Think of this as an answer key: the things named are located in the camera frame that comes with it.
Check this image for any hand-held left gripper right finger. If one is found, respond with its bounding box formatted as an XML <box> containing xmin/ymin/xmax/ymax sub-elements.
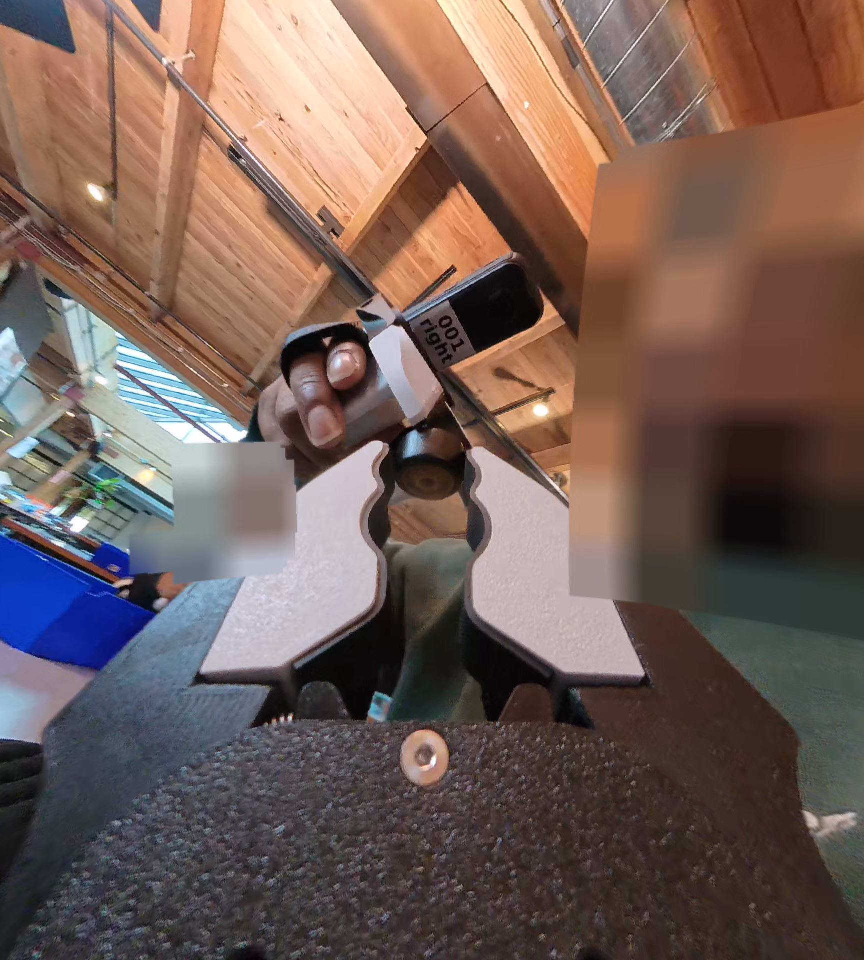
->
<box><xmin>462</xmin><ymin>446</ymin><xmax>647</xmax><ymax>691</ymax></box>

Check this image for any black lego wheel gold hub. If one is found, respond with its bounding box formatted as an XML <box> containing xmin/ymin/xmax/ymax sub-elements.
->
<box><xmin>393</xmin><ymin>428</ymin><xmax>472</xmax><ymax>505</ymax></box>

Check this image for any blue storage bin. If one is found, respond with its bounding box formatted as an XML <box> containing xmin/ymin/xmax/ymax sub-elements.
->
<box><xmin>0</xmin><ymin>533</ymin><xmax>103</xmax><ymax>649</ymax></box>
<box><xmin>30</xmin><ymin>585</ymin><xmax>155</xmax><ymax>670</ymax></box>

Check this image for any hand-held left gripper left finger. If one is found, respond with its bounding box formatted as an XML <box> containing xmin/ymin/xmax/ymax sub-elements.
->
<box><xmin>200</xmin><ymin>443</ymin><xmax>391</xmax><ymax>691</ymax></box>

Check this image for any person's right hand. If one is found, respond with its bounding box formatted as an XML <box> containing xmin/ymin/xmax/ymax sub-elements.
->
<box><xmin>260</xmin><ymin>342</ymin><xmax>388</xmax><ymax>451</ymax></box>

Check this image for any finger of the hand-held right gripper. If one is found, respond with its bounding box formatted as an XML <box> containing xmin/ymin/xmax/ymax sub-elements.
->
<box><xmin>369</xmin><ymin>323</ymin><xmax>448</xmax><ymax>429</ymax></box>

